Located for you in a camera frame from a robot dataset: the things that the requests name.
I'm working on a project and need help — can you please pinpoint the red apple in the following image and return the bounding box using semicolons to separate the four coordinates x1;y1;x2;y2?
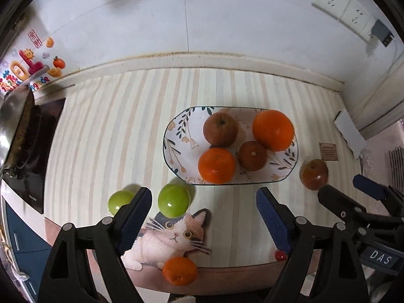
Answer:
300;159;329;191

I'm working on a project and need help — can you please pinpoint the small red cherry tomato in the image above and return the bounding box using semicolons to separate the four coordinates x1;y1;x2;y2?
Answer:
274;249;288;261

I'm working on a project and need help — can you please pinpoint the green apple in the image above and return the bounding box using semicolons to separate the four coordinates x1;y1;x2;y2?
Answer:
108;189;135;215
158;184;191;218

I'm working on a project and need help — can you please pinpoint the small orange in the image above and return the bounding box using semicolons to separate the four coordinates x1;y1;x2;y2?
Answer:
162;257;198;287

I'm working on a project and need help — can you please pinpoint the blue cabinet front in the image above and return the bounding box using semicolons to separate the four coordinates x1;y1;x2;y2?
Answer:
4;203;51;302

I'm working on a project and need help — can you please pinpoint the brown mat label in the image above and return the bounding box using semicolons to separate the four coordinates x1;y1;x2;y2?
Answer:
319;142;338;161

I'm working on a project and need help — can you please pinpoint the white card on counter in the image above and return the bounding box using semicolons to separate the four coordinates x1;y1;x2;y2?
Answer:
334;109;366;159

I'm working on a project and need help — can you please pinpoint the black induction cooktop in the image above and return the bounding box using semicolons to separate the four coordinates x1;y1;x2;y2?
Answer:
4;98;65;213

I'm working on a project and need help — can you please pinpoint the large orange far right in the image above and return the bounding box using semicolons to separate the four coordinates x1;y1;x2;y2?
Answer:
252;110;294;152

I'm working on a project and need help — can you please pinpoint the dark small mandarin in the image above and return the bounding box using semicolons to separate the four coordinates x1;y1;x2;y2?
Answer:
238;141;267;172

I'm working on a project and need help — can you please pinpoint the orange front of plate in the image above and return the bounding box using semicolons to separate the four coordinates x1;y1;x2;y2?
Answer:
198;148;236;185

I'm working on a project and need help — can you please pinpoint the striped mat with cat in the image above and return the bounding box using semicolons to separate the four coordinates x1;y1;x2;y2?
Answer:
44;68;367;296

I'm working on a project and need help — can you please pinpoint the red-brown apple on plate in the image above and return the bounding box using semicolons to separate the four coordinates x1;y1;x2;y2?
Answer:
203;112;238;148

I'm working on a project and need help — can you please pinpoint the steel wok pan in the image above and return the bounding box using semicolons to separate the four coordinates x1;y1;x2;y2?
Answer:
1;84;44;173

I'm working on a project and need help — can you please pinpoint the grey power adapter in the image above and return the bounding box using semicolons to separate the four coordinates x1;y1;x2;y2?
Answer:
371;19;394;47

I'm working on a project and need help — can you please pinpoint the white wall socket right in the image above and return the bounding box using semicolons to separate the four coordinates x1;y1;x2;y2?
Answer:
339;0;377;42

